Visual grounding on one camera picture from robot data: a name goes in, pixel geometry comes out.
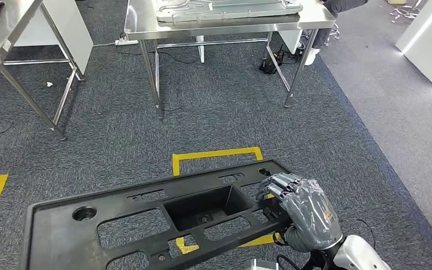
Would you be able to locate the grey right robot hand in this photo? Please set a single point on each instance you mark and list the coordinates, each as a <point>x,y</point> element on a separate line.
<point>309,216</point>

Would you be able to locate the white board panel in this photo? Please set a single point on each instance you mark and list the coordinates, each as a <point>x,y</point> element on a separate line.
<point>70,29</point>

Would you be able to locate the white power strip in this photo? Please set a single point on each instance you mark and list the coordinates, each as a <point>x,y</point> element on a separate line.
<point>126,41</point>

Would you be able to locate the stainless steel workbench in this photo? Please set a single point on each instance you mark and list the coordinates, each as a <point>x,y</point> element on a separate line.
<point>216,28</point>

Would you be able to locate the stamped grey metal panel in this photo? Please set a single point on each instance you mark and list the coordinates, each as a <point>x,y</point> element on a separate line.
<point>223,11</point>

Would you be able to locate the white lit display counter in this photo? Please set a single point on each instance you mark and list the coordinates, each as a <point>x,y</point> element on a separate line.
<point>428,44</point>

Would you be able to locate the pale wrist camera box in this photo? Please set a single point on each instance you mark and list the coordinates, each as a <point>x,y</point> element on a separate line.
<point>260,265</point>

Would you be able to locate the stainless steel table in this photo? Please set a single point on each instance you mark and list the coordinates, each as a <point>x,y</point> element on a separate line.
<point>0,37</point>

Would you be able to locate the black plastic car part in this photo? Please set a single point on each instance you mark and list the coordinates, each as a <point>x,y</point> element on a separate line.
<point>59,238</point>

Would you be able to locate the chrome stool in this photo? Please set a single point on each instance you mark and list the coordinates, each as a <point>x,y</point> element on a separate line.
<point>406,11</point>
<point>333,31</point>

